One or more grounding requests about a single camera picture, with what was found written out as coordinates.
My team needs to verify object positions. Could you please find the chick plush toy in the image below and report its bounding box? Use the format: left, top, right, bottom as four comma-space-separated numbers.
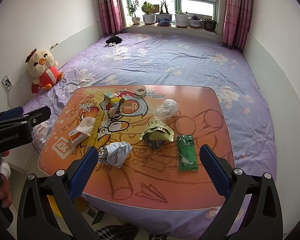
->
25, 48, 64, 94

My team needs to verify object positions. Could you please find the clear plastic bag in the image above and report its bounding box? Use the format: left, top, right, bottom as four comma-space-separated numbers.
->
154, 99, 179, 119

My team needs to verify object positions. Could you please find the orange white medicine box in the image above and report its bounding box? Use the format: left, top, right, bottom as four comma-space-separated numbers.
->
68, 129, 88, 144

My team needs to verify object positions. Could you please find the gold green foil pouch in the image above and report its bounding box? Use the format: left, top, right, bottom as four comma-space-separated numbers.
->
139, 119, 175, 149

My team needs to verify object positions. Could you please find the plaid cloth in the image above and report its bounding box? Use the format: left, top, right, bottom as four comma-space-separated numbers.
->
95, 224, 139, 240

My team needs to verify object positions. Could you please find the black white wall sticker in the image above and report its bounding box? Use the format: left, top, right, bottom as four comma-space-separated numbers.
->
2, 76, 13, 91

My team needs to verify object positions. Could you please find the blue white porcelain plant pot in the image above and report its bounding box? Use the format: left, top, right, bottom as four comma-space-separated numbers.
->
156, 0, 174, 27

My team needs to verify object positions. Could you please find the bushy plant white pot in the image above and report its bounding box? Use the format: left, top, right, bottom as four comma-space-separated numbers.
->
141, 1, 157, 25

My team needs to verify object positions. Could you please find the yellow round object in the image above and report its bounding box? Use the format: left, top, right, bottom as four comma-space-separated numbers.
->
47, 195, 63, 228

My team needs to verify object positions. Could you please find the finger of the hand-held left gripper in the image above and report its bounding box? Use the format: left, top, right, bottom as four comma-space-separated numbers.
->
0, 106, 24, 124
0, 106, 51, 133

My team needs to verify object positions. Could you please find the dark plant pot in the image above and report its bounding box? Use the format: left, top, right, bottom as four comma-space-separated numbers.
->
202, 17, 218, 32

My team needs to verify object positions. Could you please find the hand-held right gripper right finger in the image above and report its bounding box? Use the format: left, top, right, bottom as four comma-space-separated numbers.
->
199, 144, 283, 240

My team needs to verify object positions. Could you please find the black cloth item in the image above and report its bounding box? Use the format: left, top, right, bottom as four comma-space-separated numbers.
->
105, 35, 123, 47

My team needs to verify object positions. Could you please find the crumpled yellow snack wrapper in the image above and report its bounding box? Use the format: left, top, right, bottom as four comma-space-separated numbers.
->
107, 97, 127, 118

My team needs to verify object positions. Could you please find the white paper ball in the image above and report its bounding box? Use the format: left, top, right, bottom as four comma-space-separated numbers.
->
107, 141, 133, 168

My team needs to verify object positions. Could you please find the transparent plastic bag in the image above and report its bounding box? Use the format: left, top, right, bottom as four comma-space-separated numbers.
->
32, 124, 53, 153

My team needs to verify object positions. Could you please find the green plastic packet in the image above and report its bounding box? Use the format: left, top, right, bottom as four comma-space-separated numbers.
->
176, 134, 199, 172

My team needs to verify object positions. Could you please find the low white blue plant pot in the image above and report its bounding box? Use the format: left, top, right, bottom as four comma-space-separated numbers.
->
189, 15, 203, 29

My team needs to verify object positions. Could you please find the person's left hand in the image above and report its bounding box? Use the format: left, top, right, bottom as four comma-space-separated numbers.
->
0, 151, 13, 208

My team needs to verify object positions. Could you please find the small printed carton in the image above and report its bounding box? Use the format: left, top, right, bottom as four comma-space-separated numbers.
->
84, 204, 99, 227

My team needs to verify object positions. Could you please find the plain white plant pot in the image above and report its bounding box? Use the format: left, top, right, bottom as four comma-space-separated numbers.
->
174, 10, 190, 28

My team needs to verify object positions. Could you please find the pink curtain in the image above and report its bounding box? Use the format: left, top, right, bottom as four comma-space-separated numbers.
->
96, 0, 124, 37
221, 0, 253, 53

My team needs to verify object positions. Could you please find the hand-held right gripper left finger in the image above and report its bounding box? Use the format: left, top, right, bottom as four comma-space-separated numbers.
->
16, 146, 102, 240

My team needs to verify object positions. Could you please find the yellow ruler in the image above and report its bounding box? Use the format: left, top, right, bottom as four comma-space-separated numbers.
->
87, 110, 106, 147

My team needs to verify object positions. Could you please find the small tree white pot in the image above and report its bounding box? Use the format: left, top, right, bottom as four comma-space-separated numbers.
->
127, 0, 142, 25

